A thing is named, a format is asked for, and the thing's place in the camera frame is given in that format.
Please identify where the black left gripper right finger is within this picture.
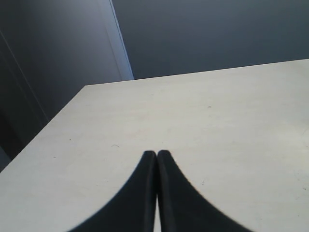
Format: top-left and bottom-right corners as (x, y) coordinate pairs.
(157, 150), (249, 232)

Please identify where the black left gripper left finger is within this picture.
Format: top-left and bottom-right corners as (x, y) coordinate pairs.
(71, 151), (158, 232)

